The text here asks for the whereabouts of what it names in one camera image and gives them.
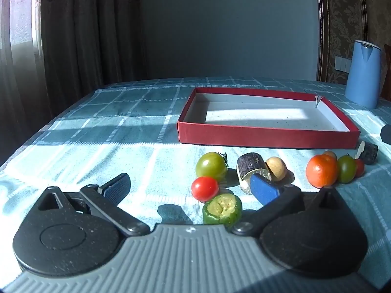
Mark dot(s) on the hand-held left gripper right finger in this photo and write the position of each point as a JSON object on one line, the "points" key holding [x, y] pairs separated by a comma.
{"points": [[264, 189]]}

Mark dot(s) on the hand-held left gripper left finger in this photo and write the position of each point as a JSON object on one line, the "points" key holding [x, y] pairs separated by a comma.
{"points": [[117, 186]]}

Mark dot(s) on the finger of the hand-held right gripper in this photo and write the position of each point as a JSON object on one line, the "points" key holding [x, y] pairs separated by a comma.
{"points": [[386, 134]]}

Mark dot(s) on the dark sugarcane piece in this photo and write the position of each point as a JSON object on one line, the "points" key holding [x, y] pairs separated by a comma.
{"points": [[370, 153], [251, 162]]}

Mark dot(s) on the red cherry tomato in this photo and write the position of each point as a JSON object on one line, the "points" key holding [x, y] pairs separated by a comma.
{"points": [[204, 188], [360, 168]]}

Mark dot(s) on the red cardboard box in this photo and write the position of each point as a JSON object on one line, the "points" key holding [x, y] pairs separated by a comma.
{"points": [[259, 135]]}

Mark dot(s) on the orange tangerine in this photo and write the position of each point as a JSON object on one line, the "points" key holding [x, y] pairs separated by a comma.
{"points": [[321, 171]]}

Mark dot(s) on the beige round fruit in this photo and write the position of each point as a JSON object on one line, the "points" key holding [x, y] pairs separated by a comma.
{"points": [[276, 168]]}

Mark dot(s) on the green cut fruit piece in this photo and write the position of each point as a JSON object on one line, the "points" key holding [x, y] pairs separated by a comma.
{"points": [[222, 209]]}

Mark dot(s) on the small green tomato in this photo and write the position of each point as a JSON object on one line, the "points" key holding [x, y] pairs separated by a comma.
{"points": [[346, 169]]}

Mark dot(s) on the large green tomato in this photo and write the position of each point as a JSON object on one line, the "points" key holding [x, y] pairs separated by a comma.
{"points": [[211, 165]]}

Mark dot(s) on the brown round fruit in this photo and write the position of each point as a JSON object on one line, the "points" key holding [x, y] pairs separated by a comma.
{"points": [[331, 154]]}

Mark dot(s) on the blue kettle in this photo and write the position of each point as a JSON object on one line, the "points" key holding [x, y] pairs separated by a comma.
{"points": [[363, 76]]}

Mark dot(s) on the brown patterned curtain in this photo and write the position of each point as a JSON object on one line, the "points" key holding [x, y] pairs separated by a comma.
{"points": [[91, 36]]}

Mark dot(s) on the sheer white curtain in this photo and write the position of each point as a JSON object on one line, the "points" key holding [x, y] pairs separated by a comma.
{"points": [[18, 67]]}

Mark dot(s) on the white wall switch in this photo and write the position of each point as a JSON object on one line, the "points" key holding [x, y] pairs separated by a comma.
{"points": [[341, 63]]}

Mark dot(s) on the dark wooden wall trim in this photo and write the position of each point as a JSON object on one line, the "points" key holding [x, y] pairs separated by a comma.
{"points": [[322, 30]]}

